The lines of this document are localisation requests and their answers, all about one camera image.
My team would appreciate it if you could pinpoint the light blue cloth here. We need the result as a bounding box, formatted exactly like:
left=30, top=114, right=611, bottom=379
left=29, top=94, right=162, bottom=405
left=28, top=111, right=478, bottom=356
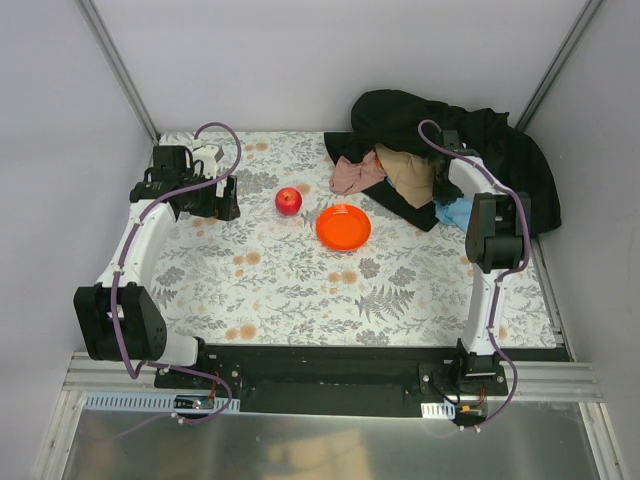
left=434, top=197, right=472, bottom=232

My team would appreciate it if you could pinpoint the black cloth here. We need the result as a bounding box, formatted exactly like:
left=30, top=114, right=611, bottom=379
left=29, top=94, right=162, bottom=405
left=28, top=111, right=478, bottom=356
left=324, top=89, right=562, bottom=237

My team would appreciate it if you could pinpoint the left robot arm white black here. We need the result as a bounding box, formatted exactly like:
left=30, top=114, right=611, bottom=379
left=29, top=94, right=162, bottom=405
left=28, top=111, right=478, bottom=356
left=73, top=142, right=240, bottom=367

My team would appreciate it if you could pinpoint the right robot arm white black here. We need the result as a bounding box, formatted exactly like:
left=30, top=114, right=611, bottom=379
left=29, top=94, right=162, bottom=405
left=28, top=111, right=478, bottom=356
left=423, top=139, right=531, bottom=396

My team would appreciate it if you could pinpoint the tan beige cloth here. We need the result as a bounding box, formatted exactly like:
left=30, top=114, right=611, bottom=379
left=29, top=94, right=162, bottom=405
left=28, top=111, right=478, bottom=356
left=374, top=144, right=435, bottom=209

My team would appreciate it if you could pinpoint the pink cloth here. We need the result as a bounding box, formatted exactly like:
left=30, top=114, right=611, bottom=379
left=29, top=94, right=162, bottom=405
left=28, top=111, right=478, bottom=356
left=329, top=150, right=387, bottom=196

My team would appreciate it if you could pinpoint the red apple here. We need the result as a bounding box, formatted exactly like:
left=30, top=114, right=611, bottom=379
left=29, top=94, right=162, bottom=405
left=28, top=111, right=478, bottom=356
left=275, top=187, right=303, bottom=216

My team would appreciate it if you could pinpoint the floral patterned table mat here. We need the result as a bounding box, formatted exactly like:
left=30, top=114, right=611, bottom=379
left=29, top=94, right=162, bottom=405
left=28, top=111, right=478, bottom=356
left=144, top=130, right=560, bottom=347

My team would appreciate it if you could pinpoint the orange plastic plate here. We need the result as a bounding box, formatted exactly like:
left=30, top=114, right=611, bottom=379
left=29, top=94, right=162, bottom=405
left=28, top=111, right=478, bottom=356
left=315, top=204, right=372, bottom=252

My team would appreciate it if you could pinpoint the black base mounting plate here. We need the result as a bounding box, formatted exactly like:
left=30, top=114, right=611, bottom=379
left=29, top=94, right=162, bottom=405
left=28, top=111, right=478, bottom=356
left=154, top=344, right=508, bottom=418

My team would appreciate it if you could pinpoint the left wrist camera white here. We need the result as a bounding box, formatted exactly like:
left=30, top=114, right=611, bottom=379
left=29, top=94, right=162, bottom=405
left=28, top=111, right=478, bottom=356
left=191, top=144, right=224, bottom=179

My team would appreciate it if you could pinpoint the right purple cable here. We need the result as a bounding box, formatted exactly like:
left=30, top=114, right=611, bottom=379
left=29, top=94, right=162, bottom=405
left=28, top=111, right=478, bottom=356
left=417, top=118, right=534, bottom=440

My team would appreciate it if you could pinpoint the purple cable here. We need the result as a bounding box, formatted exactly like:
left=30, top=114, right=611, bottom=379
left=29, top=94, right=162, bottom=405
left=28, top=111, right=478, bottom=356
left=89, top=119, right=244, bottom=441
left=417, top=118, right=534, bottom=440

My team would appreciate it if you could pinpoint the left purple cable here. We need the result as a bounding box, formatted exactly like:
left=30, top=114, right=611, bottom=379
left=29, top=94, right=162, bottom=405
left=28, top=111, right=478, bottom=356
left=89, top=119, right=244, bottom=441

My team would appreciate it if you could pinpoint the left aluminium frame post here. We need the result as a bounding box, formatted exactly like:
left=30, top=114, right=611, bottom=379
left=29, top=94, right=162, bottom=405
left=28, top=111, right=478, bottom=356
left=74, top=0, right=160, bottom=144

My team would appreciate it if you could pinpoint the aluminium frame post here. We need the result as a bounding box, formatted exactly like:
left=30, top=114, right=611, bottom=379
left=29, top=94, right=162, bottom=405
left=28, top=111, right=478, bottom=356
left=515, top=0, right=606, bottom=132
left=74, top=0, right=160, bottom=144

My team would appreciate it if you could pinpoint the right aluminium frame post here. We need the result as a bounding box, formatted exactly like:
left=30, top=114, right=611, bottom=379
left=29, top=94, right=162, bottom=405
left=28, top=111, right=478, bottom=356
left=515, top=0, right=606, bottom=132

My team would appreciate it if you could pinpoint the right white cable duct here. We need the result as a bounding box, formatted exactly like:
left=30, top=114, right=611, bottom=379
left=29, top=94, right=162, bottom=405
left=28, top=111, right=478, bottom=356
left=420, top=401, right=456, bottom=421

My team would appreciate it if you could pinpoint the white cable duct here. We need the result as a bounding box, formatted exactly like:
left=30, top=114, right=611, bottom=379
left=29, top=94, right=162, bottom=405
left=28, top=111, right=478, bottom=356
left=84, top=392, right=240, bottom=414
left=420, top=401, right=456, bottom=421

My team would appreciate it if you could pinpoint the left white cable duct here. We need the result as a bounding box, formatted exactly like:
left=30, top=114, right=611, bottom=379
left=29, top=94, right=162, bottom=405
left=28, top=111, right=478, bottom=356
left=84, top=392, right=240, bottom=414

